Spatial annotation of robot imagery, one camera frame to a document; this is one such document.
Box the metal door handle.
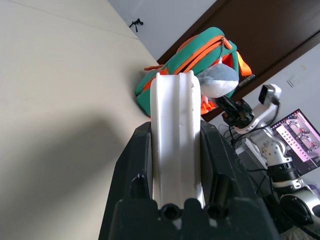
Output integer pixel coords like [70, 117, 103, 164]
[238, 73, 256, 88]

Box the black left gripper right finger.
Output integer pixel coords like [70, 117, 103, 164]
[198, 121, 262, 210]

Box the grey white plush shark charm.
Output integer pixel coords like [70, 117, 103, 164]
[197, 63, 240, 98]

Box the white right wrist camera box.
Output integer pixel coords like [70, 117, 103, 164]
[234, 83, 283, 135]

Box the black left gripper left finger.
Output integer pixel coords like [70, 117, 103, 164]
[104, 121, 154, 208]

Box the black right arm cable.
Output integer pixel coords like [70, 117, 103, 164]
[219, 122, 251, 153]

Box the computer monitor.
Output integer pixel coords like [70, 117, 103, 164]
[271, 108, 320, 176]

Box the teal and orange backpack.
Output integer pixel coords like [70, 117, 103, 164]
[134, 26, 252, 123]

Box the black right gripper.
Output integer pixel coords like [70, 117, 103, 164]
[215, 96, 255, 130]

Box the black tripod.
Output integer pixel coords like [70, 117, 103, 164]
[128, 17, 145, 34]

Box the white wall switch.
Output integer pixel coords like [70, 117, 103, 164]
[286, 74, 301, 88]

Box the white plastic pencil case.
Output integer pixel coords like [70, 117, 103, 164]
[149, 69, 208, 209]

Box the brown wooden door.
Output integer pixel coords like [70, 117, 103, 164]
[157, 0, 320, 123]

